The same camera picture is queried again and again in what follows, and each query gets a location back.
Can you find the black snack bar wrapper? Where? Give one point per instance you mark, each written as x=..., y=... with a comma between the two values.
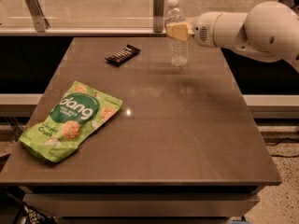
x=123, y=55

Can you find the clear plastic water bottle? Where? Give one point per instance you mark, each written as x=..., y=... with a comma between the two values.
x=178, y=49

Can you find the middle metal railing bracket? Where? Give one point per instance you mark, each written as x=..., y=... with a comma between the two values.
x=158, y=16

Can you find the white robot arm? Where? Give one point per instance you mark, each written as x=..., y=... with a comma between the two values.
x=268, y=33

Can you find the glass railing panel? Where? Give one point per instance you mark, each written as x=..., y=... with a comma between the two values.
x=108, y=13

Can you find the left metal railing bracket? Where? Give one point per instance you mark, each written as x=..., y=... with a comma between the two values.
x=40, y=21

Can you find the green rice chip bag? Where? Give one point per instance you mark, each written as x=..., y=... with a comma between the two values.
x=81, y=111

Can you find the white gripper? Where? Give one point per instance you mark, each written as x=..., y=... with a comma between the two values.
x=202, y=31

